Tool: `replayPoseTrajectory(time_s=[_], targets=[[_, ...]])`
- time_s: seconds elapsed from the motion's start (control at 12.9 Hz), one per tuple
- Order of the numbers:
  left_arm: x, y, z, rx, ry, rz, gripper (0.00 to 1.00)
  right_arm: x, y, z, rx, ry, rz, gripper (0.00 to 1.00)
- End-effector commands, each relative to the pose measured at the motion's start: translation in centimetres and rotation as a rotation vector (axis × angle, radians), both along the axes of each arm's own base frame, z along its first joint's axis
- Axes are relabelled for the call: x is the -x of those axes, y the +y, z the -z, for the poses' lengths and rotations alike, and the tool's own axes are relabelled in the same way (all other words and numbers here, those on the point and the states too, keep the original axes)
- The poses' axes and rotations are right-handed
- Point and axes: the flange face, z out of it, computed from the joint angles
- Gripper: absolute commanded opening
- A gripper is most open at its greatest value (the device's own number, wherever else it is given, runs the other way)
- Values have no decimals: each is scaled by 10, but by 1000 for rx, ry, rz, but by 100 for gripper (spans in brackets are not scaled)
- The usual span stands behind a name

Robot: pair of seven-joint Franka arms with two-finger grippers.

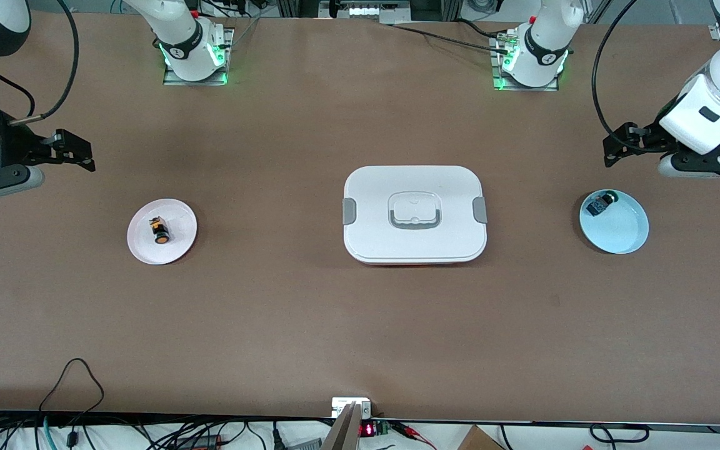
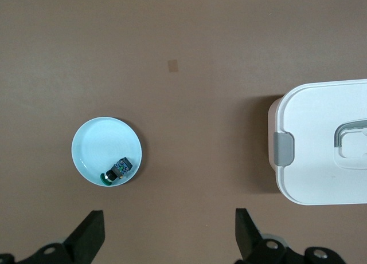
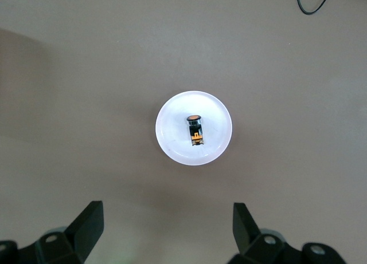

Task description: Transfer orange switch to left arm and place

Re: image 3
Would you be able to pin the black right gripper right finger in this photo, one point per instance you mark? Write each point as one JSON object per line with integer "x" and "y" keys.
{"x": 246, "y": 238}

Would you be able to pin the orange push-button switch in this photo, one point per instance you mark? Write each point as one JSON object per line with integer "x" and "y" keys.
{"x": 195, "y": 130}

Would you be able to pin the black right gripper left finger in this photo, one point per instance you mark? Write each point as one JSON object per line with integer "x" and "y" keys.
{"x": 80, "y": 235}

